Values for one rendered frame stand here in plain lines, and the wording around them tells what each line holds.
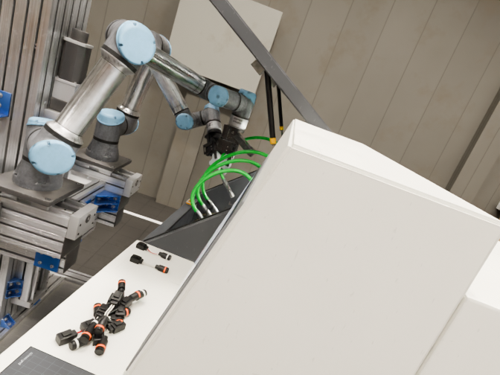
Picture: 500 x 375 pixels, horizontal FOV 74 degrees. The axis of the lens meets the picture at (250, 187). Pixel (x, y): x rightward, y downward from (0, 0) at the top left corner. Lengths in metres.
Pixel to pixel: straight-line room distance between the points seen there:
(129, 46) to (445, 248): 0.96
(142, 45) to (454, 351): 1.02
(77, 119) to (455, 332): 1.04
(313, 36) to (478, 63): 1.78
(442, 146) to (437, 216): 4.04
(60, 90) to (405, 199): 1.36
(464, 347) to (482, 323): 0.03
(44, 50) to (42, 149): 0.45
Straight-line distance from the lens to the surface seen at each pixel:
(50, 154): 1.13
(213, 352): 0.44
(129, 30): 1.11
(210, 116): 1.67
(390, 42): 4.10
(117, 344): 0.86
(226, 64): 3.47
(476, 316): 0.43
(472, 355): 0.45
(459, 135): 4.46
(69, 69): 1.50
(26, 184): 1.32
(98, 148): 1.74
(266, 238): 0.35
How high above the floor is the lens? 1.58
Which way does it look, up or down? 15 degrees down
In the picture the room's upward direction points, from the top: 20 degrees clockwise
